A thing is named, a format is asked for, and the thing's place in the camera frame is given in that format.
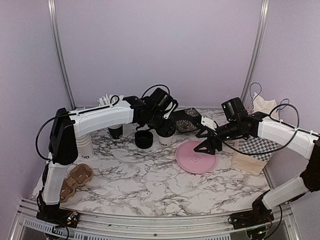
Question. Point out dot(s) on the black plastic cup lid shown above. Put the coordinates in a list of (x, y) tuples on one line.
[(165, 134)]

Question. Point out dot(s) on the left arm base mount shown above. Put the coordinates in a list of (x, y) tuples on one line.
[(56, 215)]

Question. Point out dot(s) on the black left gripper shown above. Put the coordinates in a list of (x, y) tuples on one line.
[(170, 123)]

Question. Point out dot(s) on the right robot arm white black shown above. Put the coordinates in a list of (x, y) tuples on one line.
[(242, 125)]

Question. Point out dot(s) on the white paper coffee cup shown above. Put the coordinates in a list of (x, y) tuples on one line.
[(165, 141)]

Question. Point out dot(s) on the black cup holding straws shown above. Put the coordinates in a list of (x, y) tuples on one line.
[(116, 131)]

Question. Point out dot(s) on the pink round plate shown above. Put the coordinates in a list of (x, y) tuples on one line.
[(194, 162)]

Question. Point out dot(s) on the blue checkered paper bag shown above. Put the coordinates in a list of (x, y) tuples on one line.
[(254, 164)]

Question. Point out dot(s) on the stack of white paper cups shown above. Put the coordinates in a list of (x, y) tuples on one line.
[(85, 147)]

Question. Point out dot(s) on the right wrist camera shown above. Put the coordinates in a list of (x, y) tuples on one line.
[(207, 122)]

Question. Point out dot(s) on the aluminium front rail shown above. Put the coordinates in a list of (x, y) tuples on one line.
[(98, 226)]

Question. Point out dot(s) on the dark floral square plate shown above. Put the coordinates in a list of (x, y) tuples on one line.
[(186, 120)]

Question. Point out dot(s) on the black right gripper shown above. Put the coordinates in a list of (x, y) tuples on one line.
[(209, 142)]

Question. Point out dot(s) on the brown cardboard cup carrier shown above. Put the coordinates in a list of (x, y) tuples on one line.
[(77, 177)]

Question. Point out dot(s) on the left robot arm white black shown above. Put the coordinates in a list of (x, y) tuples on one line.
[(69, 136)]

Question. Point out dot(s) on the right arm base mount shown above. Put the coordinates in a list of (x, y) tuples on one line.
[(246, 219)]

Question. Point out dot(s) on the stack of black lids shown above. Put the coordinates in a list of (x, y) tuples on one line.
[(143, 139)]

